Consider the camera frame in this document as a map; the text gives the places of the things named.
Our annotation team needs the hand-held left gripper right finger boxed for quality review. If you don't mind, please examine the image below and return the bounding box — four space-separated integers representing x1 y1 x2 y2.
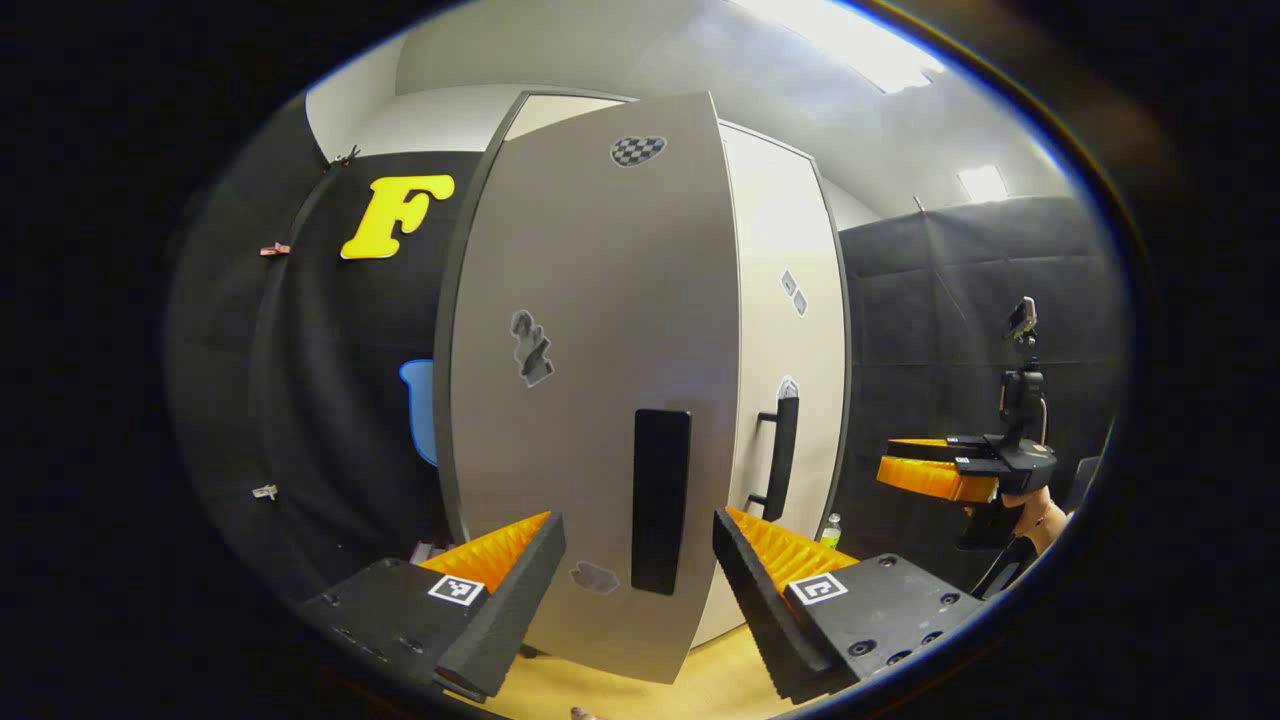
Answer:
711 505 988 706

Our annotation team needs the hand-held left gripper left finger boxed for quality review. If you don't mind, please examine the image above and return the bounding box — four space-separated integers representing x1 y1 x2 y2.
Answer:
296 510 568 701

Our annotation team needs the white shoe cabinet door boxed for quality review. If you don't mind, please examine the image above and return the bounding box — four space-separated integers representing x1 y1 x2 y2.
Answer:
718 120 851 646
433 92 741 686

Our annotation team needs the white and grey shoe cabinet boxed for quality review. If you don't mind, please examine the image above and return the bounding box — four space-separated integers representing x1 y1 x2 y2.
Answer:
433 88 853 691

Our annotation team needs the small ceiling light panel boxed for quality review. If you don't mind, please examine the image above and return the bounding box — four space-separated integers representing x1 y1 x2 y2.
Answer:
955 165 1011 206

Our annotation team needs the long ceiling light panel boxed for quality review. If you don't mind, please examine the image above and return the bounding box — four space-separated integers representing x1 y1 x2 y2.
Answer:
730 0 946 96

